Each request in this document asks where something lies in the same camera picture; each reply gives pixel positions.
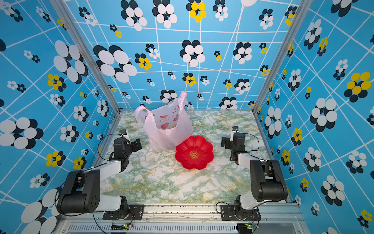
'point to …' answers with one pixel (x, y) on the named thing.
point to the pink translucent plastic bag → (167, 126)
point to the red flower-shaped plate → (195, 152)
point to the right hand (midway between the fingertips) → (232, 138)
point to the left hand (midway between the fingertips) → (132, 139)
